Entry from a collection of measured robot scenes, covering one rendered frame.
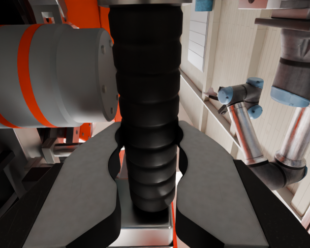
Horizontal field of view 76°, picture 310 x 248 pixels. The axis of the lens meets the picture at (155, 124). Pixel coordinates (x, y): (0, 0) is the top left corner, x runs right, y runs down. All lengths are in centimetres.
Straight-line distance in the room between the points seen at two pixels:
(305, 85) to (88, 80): 62
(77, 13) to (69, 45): 46
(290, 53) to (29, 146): 68
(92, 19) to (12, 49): 46
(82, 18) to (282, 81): 64
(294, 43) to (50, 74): 61
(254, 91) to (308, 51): 39
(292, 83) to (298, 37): 13
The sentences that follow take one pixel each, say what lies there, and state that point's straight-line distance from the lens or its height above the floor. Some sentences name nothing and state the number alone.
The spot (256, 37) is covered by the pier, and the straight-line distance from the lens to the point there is 570.
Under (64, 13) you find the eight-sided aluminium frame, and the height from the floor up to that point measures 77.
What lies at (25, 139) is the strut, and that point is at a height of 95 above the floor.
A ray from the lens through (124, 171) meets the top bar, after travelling 27.
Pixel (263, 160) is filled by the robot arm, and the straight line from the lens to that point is 94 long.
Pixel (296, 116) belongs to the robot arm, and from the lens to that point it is 91.
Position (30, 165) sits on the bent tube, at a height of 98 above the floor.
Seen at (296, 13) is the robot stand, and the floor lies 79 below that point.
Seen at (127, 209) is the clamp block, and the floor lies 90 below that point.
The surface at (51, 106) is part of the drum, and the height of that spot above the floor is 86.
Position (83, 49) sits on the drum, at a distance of 25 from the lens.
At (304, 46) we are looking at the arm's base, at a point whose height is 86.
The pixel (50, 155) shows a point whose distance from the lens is 42.
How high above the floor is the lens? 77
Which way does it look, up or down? 30 degrees up
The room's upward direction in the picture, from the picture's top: 179 degrees clockwise
